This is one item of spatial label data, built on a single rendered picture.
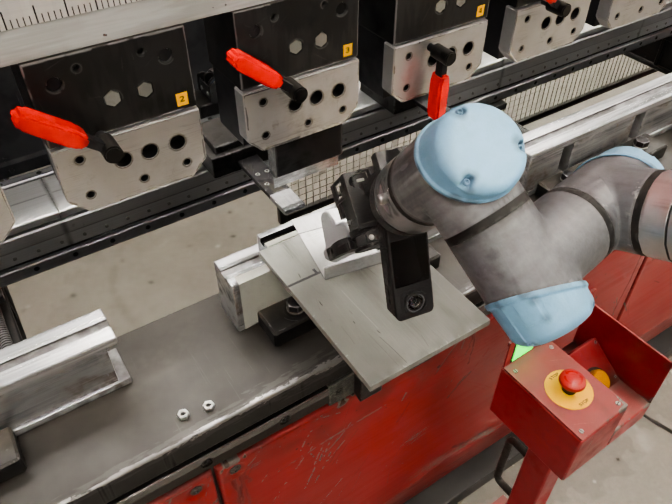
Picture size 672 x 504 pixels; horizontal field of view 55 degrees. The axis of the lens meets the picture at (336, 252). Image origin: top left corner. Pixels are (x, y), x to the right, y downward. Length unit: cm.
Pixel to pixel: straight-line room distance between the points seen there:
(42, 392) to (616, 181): 69
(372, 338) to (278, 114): 28
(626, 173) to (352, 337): 36
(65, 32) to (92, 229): 50
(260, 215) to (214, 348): 161
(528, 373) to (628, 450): 98
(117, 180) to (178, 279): 162
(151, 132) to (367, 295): 33
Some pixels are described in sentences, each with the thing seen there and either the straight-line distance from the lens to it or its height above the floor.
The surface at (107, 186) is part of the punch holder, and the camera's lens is 69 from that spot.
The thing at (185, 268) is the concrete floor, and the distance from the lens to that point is 233.
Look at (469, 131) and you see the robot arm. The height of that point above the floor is 134.
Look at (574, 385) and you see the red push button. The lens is 102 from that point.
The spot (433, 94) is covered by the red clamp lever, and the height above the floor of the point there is 119.
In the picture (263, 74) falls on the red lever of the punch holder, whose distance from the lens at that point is 66.
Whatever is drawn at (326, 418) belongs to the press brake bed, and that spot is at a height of 74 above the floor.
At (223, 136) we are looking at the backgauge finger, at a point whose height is 103.
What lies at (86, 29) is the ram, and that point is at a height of 136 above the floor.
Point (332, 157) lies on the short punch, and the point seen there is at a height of 110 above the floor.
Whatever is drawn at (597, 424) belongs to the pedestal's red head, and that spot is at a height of 78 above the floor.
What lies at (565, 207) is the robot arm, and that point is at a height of 127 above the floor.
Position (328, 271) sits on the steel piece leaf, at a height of 101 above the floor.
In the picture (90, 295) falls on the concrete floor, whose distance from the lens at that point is 234.
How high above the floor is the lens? 159
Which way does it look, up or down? 43 degrees down
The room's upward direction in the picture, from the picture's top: straight up
